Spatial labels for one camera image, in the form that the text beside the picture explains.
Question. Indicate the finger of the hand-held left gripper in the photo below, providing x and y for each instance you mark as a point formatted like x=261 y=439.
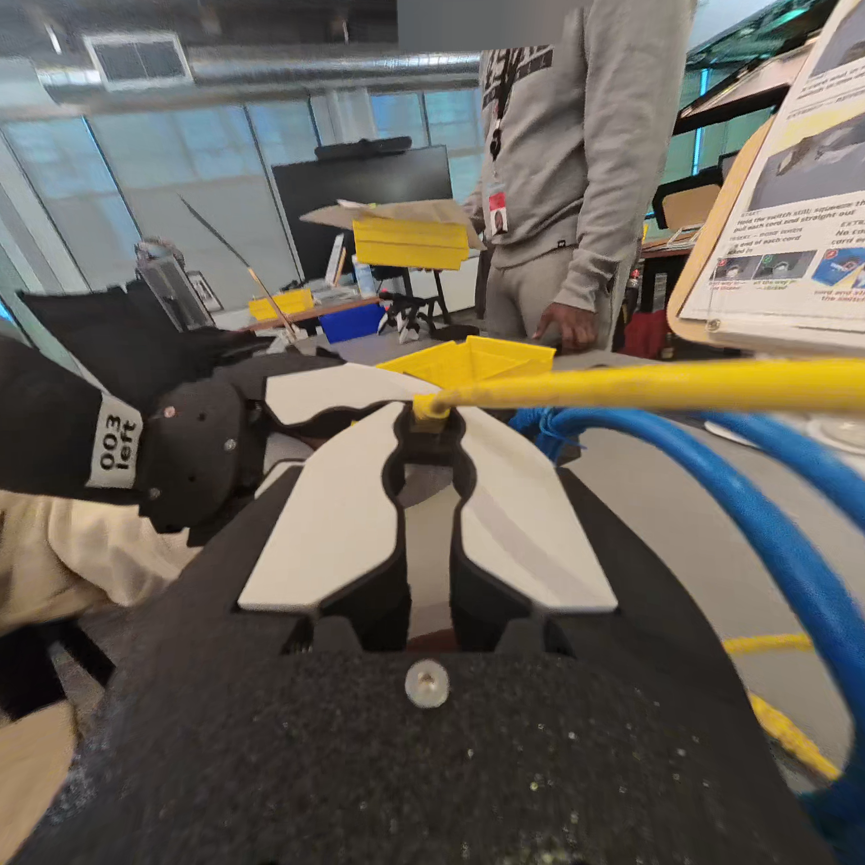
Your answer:
x=324 y=388
x=284 y=456

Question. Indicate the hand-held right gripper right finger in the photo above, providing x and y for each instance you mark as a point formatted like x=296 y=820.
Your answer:
x=527 y=534

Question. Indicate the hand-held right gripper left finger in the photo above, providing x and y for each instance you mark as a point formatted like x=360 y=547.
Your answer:
x=331 y=527

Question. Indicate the yellow plastic bin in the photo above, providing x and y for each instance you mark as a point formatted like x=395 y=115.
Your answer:
x=405 y=247
x=473 y=361
x=270 y=307

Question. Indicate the person's left forearm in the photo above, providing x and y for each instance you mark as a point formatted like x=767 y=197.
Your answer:
x=88 y=554

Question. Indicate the person's left hand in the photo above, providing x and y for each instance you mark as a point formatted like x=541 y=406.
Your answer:
x=135 y=344

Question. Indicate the blue plastic bin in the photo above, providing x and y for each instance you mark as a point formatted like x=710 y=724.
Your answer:
x=351 y=324

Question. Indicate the black tripod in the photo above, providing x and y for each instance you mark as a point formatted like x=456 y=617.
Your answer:
x=405 y=317

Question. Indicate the black monitor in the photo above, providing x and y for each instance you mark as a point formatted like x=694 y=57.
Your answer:
x=317 y=203

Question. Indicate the cardboard sheet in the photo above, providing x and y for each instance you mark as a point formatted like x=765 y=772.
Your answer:
x=419 y=211

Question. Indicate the red bag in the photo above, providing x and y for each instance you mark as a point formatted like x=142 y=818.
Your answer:
x=645 y=334

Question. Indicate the black video bar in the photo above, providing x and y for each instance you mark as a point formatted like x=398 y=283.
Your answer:
x=365 y=148

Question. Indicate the tan backed chair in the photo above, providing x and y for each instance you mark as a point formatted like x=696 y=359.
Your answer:
x=689 y=203

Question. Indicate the ceiling vent grille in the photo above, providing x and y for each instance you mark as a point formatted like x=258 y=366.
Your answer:
x=138 y=61

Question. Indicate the instruction sheet board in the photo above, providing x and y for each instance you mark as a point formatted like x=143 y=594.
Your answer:
x=797 y=236

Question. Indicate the silver ventilation duct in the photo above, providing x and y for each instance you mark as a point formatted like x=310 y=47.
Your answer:
x=304 y=71

